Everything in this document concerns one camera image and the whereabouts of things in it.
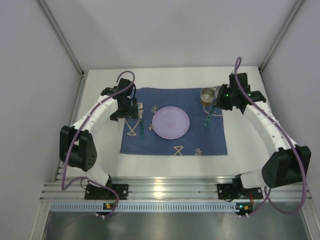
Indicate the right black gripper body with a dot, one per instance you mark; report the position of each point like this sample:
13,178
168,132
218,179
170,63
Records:
220,100

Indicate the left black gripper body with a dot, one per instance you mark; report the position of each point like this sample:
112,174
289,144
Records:
131,111

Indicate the teal-handled fork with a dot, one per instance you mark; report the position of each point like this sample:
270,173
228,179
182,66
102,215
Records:
141,122

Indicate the metal cup with cork base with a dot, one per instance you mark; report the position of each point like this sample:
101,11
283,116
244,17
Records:
207,95

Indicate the teal-handled spoon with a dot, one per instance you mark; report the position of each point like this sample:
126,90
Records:
209,115

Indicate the purple bowl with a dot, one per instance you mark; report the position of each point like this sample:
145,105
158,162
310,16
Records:
170,123

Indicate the blue fish-print cloth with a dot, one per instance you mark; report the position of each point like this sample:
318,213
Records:
200,140

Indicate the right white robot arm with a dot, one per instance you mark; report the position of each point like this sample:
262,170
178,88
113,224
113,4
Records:
282,167

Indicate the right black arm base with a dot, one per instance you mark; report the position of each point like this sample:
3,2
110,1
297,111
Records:
235,191

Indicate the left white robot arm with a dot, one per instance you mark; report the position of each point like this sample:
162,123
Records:
76,143

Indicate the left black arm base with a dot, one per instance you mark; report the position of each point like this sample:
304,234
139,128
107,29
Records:
93,192

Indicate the aluminium mounting rail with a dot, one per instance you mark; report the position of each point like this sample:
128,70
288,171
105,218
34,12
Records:
144,188

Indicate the left aluminium frame post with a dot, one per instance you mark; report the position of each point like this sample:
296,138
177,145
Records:
61,37

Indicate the aluminium frame post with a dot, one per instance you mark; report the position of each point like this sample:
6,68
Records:
297,6
61,37

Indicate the right aluminium frame post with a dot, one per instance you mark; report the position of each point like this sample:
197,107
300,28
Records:
297,6

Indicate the perforated cable duct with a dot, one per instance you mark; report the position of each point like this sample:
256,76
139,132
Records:
150,207

